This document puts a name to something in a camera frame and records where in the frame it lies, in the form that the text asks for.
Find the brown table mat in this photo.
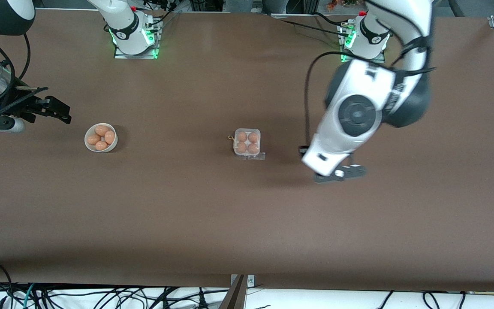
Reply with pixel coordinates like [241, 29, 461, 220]
[0, 9, 494, 292]

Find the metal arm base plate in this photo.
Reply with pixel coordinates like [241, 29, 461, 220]
[339, 24, 387, 64]
[113, 19, 162, 60]

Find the clear plastic egg box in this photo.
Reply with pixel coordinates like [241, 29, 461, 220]
[233, 128, 262, 157]

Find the small metal bracket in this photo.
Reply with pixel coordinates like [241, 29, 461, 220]
[230, 274, 256, 287]

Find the white round bowl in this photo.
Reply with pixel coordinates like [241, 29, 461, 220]
[84, 123, 119, 153]

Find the clear tape strip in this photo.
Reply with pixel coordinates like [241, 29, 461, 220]
[232, 152, 266, 162]

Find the teal cable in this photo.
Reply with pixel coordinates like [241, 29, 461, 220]
[22, 283, 35, 309]

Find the dark aluminium profile bar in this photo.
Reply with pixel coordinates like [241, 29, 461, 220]
[219, 275, 247, 309]

